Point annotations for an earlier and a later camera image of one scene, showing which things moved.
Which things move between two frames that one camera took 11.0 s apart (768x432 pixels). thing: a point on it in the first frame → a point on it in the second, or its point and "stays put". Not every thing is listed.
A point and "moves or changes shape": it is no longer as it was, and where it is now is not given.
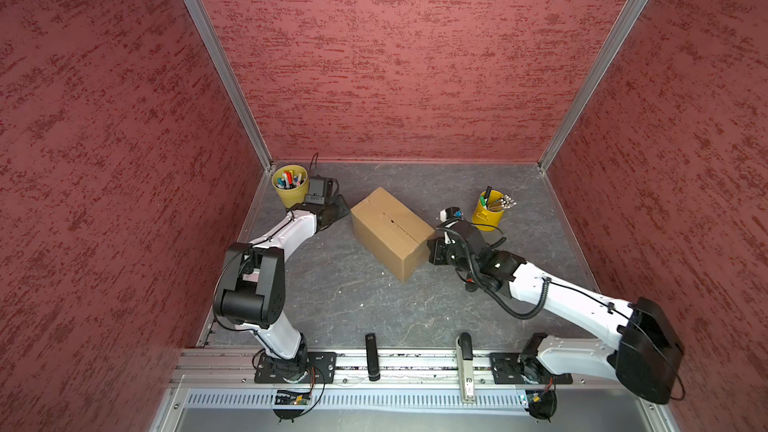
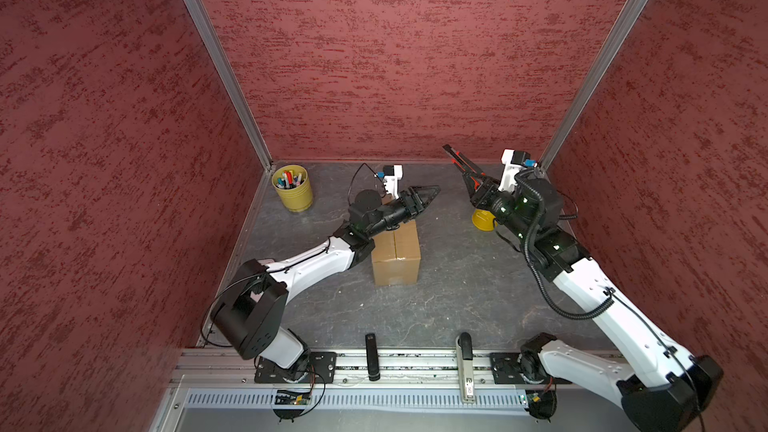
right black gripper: [436, 246] → [480, 197]
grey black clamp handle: [464, 346] stays put
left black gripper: [343, 209] → [412, 200]
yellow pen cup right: [488, 209] stays put
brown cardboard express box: [391, 233] moves or changes shape
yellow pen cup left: [291, 183] stays put
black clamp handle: [372, 356] stays put
